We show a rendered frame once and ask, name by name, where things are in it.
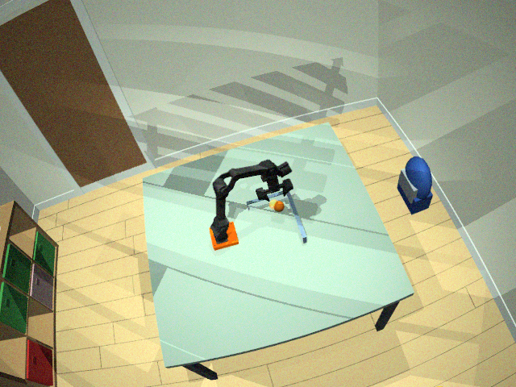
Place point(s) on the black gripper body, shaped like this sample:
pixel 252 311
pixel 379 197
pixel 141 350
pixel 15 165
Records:
pixel 286 184

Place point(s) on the blue-grey l-shaped wall top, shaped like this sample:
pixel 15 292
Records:
pixel 294 211

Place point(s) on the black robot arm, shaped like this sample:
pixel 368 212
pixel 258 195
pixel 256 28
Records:
pixel 268 171

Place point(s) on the clear low l-shaped wall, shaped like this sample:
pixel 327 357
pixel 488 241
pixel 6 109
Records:
pixel 260 204

